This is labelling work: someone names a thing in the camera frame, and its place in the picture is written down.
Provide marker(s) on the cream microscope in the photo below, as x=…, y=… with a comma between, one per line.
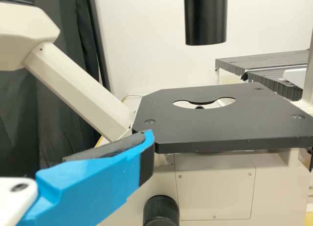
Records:
x=215, y=182

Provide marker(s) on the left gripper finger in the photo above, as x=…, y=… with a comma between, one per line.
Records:
x=97, y=177

